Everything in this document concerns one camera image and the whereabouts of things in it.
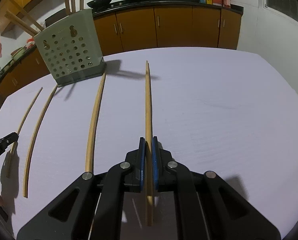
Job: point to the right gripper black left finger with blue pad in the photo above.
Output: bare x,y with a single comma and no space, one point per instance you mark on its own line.
128,176

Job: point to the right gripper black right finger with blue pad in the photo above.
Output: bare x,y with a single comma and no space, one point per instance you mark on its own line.
168,174

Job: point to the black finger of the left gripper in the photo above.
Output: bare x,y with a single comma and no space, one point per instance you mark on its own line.
6,141

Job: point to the lower wooden kitchen cabinets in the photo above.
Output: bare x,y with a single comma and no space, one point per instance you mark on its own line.
151,24

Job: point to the green perforated utensil holder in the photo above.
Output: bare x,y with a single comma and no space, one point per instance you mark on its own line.
70,48

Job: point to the black wok left burner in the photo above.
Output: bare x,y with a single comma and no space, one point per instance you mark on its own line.
94,4

